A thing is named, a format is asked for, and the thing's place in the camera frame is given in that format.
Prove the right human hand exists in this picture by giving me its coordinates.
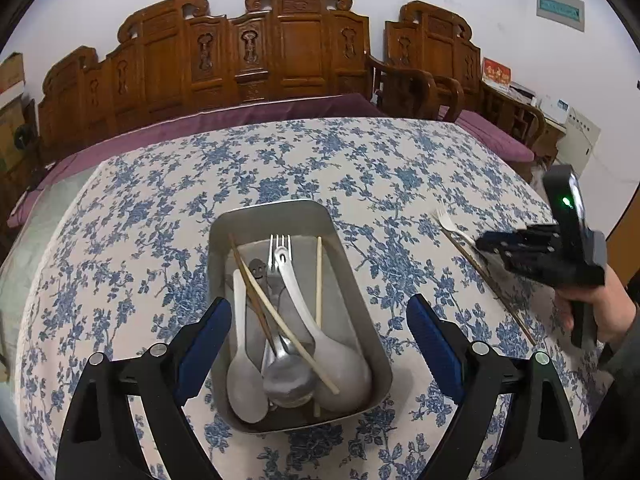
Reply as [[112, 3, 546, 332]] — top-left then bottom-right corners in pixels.
[[554, 266, 637, 350]]

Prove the purple armchair cushion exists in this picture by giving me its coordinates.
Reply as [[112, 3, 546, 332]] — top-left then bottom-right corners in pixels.
[[454, 110, 535, 162]]

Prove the green wall plaque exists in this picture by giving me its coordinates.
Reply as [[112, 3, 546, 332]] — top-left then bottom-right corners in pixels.
[[536, 0, 586, 32]]

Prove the red sign card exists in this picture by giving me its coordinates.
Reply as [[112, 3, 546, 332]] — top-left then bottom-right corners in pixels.
[[482, 58, 512, 87]]

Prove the light chopstick in tray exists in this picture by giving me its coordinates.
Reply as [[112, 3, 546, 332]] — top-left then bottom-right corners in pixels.
[[314, 236, 323, 418]]

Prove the carved wooden armchair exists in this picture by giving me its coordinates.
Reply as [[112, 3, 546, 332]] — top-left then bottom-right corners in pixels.
[[383, 0, 547, 151]]

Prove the white router box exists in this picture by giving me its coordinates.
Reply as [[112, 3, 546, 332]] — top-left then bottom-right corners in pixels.
[[538, 96, 570, 125]]

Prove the wooden side table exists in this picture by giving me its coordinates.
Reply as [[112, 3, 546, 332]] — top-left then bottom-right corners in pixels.
[[480, 82, 566, 167]]

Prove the blue floral tablecloth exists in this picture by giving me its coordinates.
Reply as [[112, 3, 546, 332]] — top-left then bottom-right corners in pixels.
[[15, 118, 606, 479]]

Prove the white spoon in tray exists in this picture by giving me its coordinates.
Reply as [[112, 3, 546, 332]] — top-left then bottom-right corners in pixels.
[[227, 270, 268, 424]]

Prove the steel smiley spoon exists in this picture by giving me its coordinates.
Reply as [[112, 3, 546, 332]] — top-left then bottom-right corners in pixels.
[[248, 258, 318, 408]]

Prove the purple sofa cushion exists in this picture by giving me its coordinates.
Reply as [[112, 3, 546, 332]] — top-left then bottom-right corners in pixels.
[[6, 93, 384, 228]]

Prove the white plastic fork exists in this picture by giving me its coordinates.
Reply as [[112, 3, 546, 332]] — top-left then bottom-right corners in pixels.
[[433, 207, 488, 263]]

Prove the metal rectangular tray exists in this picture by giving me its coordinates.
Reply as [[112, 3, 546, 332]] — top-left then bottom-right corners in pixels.
[[206, 199, 395, 435]]

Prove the large white ceramic spoon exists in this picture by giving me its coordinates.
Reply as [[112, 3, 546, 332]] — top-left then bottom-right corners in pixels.
[[273, 247, 372, 413]]

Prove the carved wooden sofa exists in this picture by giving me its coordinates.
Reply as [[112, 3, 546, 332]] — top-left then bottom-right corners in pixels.
[[38, 0, 438, 162]]

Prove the dark brown chopstick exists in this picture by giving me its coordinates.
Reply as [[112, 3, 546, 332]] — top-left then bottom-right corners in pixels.
[[228, 234, 274, 350], [442, 229, 537, 347]]

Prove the white electrical panel box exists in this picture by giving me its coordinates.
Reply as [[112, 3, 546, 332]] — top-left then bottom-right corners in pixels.
[[556, 107, 601, 176]]

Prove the light bamboo chopstick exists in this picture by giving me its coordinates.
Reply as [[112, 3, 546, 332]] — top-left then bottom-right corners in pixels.
[[232, 253, 342, 396]]

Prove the steel fork in tray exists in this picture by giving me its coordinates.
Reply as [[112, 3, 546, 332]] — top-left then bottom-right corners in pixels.
[[262, 236, 285, 372]]

